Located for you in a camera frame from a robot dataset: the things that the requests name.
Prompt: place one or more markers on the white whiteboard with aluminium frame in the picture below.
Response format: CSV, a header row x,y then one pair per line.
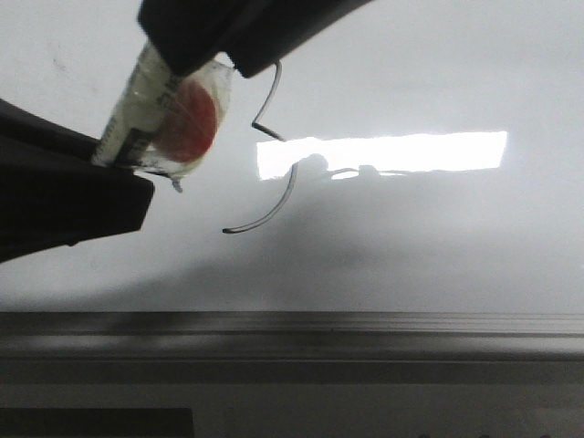
x,y
421,223

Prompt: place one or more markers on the white black whiteboard marker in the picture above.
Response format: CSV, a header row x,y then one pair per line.
x,y
137,116

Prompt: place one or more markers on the red round magnet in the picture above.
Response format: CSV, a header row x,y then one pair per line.
x,y
191,117

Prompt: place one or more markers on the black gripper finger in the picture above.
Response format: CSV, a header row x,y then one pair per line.
x,y
51,194
253,34

